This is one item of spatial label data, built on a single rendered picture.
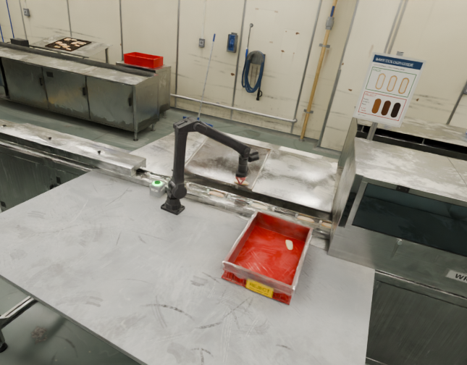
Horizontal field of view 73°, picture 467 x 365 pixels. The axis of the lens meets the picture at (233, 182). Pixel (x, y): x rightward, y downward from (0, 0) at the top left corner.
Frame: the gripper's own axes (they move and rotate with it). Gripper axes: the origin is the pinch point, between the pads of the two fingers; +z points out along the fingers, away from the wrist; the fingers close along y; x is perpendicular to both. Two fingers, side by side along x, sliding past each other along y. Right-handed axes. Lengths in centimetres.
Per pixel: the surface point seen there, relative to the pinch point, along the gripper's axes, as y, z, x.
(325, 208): -8, 1, -54
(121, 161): -11, -5, 77
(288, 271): -61, -2, -37
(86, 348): -94, 74, 67
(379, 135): 141, 23, -108
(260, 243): -47, 0, -21
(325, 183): 18, 1, -54
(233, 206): -23.5, 0.2, -0.9
